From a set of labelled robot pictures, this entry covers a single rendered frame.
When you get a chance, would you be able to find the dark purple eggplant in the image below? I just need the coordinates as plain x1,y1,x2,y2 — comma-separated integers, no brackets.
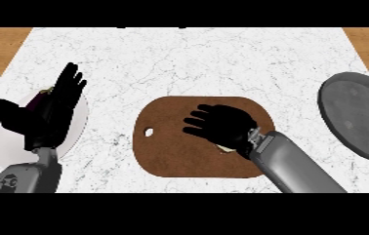
26,86,57,113

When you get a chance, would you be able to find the white plate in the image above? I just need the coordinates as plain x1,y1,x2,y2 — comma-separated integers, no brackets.
0,88,92,169

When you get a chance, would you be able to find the dark grey pan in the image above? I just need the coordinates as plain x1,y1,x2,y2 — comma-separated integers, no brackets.
318,71,369,160

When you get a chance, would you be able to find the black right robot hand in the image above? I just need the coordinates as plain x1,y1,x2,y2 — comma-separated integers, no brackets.
182,103,260,160

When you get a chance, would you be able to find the brown wooden cutting board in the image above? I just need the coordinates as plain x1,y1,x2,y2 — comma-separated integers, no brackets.
132,96,278,179

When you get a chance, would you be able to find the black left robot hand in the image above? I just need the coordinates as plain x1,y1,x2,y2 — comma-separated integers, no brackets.
0,61,91,152

